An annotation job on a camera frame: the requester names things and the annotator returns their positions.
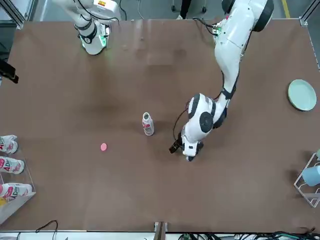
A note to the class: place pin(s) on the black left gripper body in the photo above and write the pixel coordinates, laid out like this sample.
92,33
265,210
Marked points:
175,146

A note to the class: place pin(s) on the white drink bottle red label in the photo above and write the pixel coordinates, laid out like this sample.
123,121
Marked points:
148,125

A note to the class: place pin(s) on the pink bottle cap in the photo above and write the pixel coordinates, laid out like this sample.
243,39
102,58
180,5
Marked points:
104,147

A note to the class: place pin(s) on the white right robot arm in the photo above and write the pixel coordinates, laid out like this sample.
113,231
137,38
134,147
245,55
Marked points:
88,37

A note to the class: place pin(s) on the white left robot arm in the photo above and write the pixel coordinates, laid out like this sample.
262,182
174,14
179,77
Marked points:
232,37

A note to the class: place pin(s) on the white bottle with pink cap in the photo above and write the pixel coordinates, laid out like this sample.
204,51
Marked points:
10,146
13,166
17,191

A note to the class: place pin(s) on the clear acrylic bottle shelf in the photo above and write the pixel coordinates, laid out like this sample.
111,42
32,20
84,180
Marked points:
15,210

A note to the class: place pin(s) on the yellow drink bottle orange cap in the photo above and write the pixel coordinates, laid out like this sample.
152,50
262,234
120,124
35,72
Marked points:
2,201

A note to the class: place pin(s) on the white side table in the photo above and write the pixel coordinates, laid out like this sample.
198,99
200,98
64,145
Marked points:
75,236

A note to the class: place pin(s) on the pale green plate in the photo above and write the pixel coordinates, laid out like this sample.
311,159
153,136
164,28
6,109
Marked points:
302,95

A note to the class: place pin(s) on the blue cup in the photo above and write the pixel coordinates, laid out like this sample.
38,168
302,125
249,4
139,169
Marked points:
312,176

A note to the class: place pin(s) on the aluminium profile post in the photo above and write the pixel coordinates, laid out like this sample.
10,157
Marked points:
161,230

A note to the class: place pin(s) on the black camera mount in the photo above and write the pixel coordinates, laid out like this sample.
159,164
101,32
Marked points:
7,71

